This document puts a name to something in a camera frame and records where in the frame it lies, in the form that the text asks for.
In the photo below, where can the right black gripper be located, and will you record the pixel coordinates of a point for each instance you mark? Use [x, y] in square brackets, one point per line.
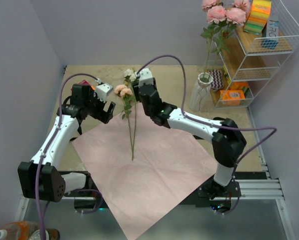
[136, 88]

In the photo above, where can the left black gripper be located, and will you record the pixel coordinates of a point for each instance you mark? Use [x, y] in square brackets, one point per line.
[102, 115]

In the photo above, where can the white rose stem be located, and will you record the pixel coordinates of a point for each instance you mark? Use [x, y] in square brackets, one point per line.
[129, 77]

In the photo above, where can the peach rose stem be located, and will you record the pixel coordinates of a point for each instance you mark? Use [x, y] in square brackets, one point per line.
[126, 95]

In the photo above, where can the pink wrapping paper sheet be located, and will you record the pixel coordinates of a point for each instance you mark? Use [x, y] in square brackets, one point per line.
[168, 165]

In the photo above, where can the pink rose stem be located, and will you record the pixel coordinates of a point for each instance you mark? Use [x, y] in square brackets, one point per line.
[236, 16]
[215, 14]

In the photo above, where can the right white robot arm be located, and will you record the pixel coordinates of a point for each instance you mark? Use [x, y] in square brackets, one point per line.
[227, 141]

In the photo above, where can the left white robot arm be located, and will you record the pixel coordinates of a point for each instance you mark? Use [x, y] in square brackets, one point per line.
[40, 177]

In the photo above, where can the white ribbed vase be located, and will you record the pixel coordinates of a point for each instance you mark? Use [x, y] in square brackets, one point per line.
[200, 91]

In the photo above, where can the orange box on shelf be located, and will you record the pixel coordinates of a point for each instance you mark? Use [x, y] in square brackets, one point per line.
[231, 97]

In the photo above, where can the orange green sponge pack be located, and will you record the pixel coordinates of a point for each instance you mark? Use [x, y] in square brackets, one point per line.
[239, 85]

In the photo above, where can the metal tin can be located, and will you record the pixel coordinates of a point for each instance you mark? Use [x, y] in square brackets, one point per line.
[50, 234]

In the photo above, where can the blue white tall box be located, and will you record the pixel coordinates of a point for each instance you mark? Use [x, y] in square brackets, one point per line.
[270, 33]

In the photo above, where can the orange juice bottle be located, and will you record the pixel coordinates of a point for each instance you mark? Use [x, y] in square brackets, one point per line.
[20, 230]

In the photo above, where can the colourful sponge pack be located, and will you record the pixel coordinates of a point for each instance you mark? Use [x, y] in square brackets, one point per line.
[258, 16]

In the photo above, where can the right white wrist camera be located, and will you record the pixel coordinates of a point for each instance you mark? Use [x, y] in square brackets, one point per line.
[145, 77]

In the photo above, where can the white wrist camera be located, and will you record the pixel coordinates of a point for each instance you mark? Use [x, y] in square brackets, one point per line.
[102, 91]
[145, 77]

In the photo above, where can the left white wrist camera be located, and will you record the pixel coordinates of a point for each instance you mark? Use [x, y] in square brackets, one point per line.
[102, 91]

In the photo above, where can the white wire shelf rack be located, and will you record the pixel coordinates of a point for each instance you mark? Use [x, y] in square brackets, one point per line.
[247, 61]

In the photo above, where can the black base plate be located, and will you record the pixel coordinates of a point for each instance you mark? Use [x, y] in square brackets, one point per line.
[205, 196]

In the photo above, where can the aluminium rail frame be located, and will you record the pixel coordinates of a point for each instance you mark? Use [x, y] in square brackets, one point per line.
[259, 214]

